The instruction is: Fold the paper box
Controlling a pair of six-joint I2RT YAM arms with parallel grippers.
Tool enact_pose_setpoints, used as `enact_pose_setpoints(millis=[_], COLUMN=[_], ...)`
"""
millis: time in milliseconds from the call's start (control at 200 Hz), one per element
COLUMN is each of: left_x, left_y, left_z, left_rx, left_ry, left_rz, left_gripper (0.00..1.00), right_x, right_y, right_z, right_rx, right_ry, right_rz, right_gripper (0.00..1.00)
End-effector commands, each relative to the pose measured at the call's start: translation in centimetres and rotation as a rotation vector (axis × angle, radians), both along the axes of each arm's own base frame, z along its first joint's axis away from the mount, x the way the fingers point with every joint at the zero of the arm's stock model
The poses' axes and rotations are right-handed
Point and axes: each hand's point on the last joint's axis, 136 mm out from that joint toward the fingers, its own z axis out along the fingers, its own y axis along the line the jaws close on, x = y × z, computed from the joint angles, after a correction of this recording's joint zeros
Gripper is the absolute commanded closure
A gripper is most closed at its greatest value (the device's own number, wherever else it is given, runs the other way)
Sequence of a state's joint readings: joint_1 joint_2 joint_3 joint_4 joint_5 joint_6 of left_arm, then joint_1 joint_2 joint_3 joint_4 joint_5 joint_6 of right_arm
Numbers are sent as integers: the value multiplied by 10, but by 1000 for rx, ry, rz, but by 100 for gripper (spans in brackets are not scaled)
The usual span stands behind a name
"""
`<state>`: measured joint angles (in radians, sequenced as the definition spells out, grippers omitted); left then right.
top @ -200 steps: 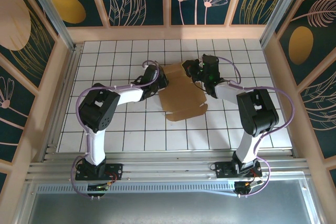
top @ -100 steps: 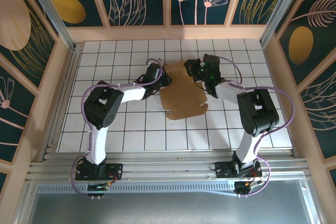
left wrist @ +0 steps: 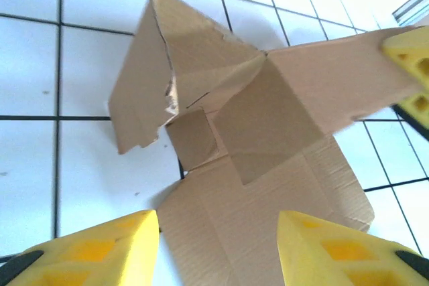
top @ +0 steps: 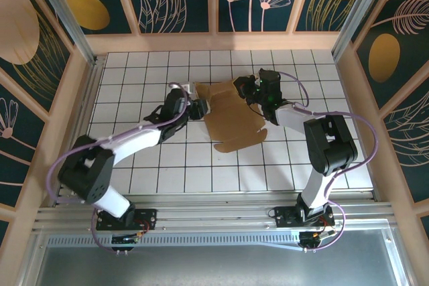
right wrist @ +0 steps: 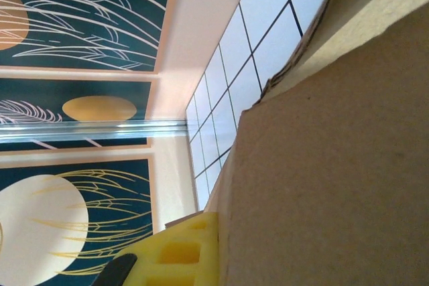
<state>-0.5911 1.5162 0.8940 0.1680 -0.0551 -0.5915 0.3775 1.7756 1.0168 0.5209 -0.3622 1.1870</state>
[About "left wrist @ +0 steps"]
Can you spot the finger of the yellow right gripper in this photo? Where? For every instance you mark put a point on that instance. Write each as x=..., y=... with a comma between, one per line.
x=410, y=51
x=419, y=105

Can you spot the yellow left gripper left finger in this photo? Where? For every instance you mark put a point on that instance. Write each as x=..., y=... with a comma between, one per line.
x=87, y=259

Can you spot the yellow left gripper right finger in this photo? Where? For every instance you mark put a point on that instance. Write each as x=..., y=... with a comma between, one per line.
x=335, y=259

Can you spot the brown cardboard box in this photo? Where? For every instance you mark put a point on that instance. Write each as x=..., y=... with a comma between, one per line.
x=261, y=115

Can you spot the aluminium corner post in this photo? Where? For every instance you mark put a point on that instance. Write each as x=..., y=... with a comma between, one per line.
x=414, y=4

